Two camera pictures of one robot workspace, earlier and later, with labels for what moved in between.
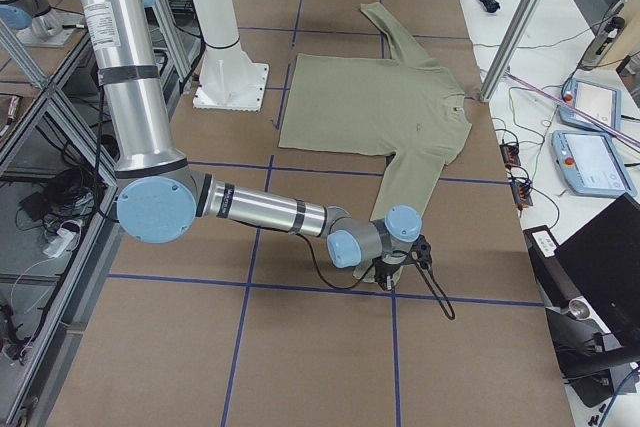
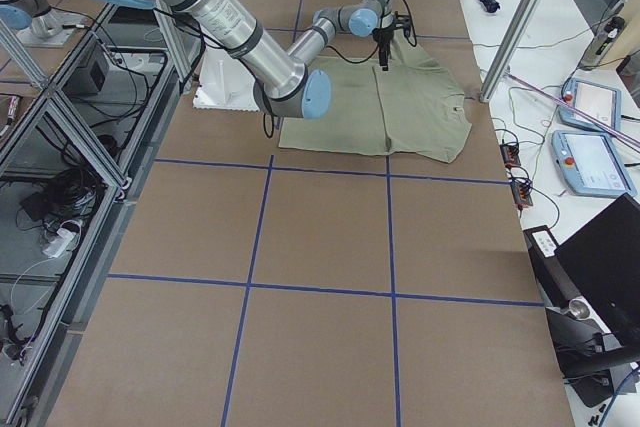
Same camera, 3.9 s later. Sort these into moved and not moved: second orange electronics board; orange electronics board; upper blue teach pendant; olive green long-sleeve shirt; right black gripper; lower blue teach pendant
Moved: olive green long-sleeve shirt; right black gripper
Not moved: lower blue teach pendant; upper blue teach pendant; orange electronics board; second orange electronics board
